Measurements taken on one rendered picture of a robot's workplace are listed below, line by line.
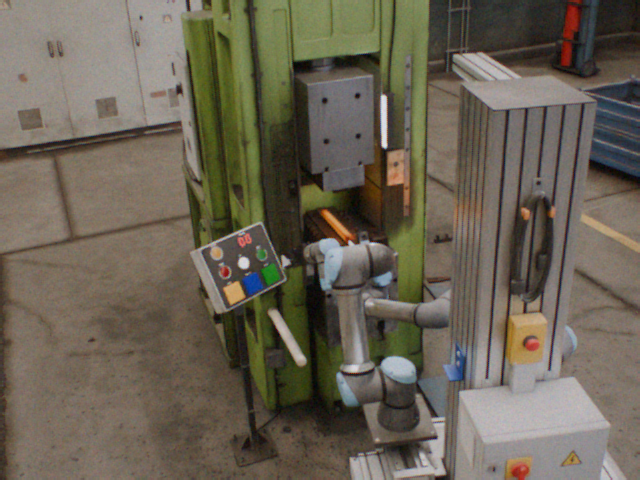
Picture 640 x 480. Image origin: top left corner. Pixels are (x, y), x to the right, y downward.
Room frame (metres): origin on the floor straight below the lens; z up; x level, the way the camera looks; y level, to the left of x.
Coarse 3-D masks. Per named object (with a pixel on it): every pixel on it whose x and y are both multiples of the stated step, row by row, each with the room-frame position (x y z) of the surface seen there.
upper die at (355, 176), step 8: (304, 168) 3.12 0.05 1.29; (352, 168) 2.92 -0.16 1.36; (360, 168) 2.93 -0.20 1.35; (312, 176) 3.01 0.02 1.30; (320, 176) 2.90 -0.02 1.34; (328, 176) 2.88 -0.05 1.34; (336, 176) 2.89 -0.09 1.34; (344, 176) 2.91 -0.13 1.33; (352, 176) 2.92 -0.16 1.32; (360, 176) 2.93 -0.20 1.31; (320, 184) 2.91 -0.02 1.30; (328, 184) 2.88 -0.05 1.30; (336, 184) 2.89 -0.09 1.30; (344, 184) 2.91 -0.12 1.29; (352, 184) 2.92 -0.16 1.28; (360, 184) 2.93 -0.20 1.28
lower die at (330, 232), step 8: (320, 208) 3.29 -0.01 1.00; (328, 208) 3.31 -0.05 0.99; (336, 208) 3.30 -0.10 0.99; (304, 216) 3.25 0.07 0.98; (312, 216) 3.22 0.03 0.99; (320, 216) 3.22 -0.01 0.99; (336, 216) 3.20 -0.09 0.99; (304, 224) 3.16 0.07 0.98; (320, 224) 3.12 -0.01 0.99; (328, 224) 3.11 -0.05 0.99; (344, 224) 3.11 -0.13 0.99; (320, 232) 3.06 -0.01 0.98; (328, 232) 3.03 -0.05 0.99; (336, 232) 3.01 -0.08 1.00; (352, 232) 3.01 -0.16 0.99; (320, 240) 2.97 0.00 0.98; (344, 240) 2.92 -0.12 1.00
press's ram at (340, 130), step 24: (312, 72) 3.05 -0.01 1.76; (336, 72) 3.03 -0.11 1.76; (360, 72) 3.01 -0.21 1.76; (312, 96) 2.86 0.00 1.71; (336, 96) 2.90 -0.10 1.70; (360, 96) 2.94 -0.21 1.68; (312, 120) 2.86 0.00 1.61; (336, 120) 2.90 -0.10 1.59; (360, 120) 2.93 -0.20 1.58; (312, 144) 2.86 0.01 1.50; (336, 144) 2.90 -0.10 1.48; (360, 144) 2.93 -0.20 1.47; (312, 168) 2.86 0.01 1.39; (336, 168) 2.89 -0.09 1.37
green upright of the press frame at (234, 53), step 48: (240, 0) 2.92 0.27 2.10; (240, 48) 2.91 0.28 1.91; (288, 48) 2.98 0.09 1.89; (240, 96) 2.92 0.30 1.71; (288, 96) 2.98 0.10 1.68; (240, 144) 2.97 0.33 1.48; (288, 144) 2.98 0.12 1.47; (240, 192) 3.25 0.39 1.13; (288, 192) 2.99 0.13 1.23; (288, 240) 2.96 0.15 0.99; (288, 288) 2.95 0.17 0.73; (288, 384) 2.94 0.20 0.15
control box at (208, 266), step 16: (256, 224) 2.73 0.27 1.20; (224, 240) 2.60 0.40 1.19; (240, 240) 2.64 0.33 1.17; (256, 240) 2.68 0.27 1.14; (192, 256) 2.55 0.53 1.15; (208, 256) 2.52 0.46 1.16; (224, 256) 2.56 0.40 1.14; (240, 256) 2.60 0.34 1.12; (256, 256) 2.64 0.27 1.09; (272, 256) 2.68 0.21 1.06; (208, 272) 2.48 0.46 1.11; (240, 272) 2.55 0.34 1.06; (208, 288) 2.49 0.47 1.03; (224, 304) 2.43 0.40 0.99; (240, 304) 2.47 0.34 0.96
